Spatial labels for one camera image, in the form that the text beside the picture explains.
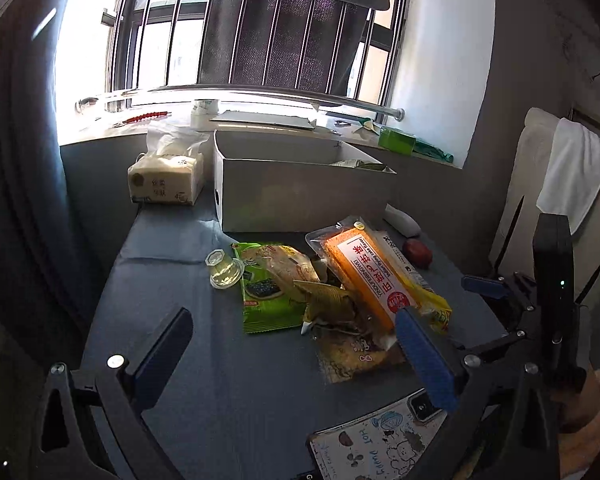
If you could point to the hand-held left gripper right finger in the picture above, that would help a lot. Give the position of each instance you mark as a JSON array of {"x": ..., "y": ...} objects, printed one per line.
[{"x": 425, "y": 360}]

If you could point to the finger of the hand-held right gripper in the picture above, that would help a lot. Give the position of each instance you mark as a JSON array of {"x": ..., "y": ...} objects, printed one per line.
[
  {"x": 495, "y": 342},
  {"x": 485, "y": 286}
]

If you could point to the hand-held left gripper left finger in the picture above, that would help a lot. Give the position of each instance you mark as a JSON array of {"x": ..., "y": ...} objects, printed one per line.
[{"x": 162, "y": 355}]

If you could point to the yellow snack packet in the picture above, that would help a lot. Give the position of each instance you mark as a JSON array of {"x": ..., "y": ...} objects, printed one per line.
[{"x": 437, "y": 310}]

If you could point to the red date snack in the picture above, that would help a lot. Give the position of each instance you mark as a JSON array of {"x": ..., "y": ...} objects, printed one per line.
[{"x": 417, "y": 253}]

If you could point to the brown printed snack packet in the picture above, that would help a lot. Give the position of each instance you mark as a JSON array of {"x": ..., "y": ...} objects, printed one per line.
[{"x": 350, "y": 357}]

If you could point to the clear jelly cup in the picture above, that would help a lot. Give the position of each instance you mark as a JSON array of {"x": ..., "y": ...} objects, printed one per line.
[{"x": 224, "y": 270}]

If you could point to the orange cracker packet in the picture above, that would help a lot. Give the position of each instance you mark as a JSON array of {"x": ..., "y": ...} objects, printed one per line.
[{"x": 365, "y": 270}]

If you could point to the green seaweed packet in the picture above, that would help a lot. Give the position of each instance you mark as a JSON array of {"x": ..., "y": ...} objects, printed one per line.
[{"x": 260, "y": 305}]

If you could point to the gold foil snack packet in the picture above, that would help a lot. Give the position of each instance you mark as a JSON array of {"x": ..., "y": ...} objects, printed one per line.
[{"x": 330, "y": 302}]

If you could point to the clear bread packet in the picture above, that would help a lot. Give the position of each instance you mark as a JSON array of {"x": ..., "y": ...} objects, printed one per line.
[{"x": 290, "y": 265}]

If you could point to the white snack packet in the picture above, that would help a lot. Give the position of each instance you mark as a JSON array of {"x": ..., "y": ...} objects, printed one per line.
[{"x": 355, "y": 164}]

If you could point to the white cardboard box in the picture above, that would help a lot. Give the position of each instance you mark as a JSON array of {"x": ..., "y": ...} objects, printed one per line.
[{"x": 300, "y": 195}]

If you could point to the phone with cartoon case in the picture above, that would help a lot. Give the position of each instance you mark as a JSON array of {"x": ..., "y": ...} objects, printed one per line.
[{"x": 380, "y": 445}]

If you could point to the white towel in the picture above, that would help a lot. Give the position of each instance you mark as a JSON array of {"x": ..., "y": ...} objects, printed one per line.
[{"x": 575, "y": 175}]

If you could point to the white remote control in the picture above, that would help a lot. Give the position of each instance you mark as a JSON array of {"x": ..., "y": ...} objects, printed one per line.
[{"x": 402, "y": 221}]

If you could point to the green and white bag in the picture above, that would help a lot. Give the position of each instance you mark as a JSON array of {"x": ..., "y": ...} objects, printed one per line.
[{"x": 432, "y": 152}]

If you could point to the white tissue pack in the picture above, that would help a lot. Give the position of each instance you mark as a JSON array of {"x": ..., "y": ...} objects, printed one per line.
[{"x": 165, "y": 180}]

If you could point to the metal clip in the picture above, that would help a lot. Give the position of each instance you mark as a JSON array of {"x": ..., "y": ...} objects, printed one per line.
[{"x": 341, "y": 127}]

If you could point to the blue curtain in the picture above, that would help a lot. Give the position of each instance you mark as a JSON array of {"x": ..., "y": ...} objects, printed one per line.
[{"x": 25, "y": 185}]

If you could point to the red pen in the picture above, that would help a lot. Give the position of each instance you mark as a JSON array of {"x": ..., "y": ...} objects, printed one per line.
[{"x": 142, "y": 117}]

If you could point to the grey cardboard sheet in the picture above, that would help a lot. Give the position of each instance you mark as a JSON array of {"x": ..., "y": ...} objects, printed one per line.
[{"x": 265, "y": 120}]

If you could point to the glass ashtray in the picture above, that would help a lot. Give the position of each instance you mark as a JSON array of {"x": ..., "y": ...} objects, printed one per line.
[{"x": 86, "y": 104}]

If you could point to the dark mesh cloth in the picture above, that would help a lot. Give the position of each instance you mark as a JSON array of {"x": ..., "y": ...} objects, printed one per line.
[{"x": 280, "y": 45}]

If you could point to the window bars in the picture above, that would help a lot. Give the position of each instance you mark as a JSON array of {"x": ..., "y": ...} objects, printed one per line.
[{"x": 125, "y": 25}]

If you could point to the metal rail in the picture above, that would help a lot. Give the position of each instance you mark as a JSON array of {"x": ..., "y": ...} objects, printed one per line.
[{"x": 290, "y": 96}]

